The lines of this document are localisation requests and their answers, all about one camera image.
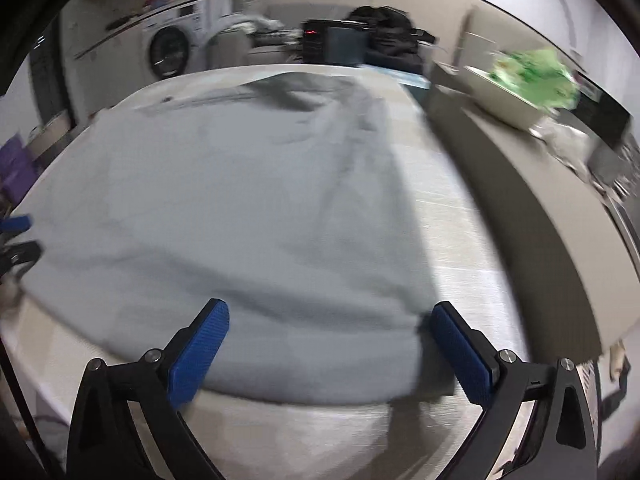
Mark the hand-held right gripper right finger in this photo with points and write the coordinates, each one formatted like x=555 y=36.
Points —
x=462 y=355

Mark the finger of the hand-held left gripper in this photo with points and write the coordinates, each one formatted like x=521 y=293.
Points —
x=15 y=223
x=20 y=256

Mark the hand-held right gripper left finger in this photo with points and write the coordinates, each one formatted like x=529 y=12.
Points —
x=200 y=355

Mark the grey garment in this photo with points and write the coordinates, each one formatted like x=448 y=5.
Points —
x=225 y=210

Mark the grey white clothes pile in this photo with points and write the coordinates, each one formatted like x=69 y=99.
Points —
x=250 y=22

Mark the purple box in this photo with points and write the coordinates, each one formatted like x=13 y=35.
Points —
x=15 y=165

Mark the cardboard box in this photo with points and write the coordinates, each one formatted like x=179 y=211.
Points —
x=50 y=135

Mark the beige cabinet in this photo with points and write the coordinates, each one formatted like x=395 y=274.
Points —
x=540 y=220

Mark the white washing machine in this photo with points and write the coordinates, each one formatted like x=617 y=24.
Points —
x=170 y=50

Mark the white bin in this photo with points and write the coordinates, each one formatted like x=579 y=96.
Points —
x=505 y=105

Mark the black screen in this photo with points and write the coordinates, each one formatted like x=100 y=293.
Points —
x=605 y=110

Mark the black bag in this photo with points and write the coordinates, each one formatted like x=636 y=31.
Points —
x=390 y=30

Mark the black appliance with red display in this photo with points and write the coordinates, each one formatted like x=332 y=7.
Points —
x=340 y=42

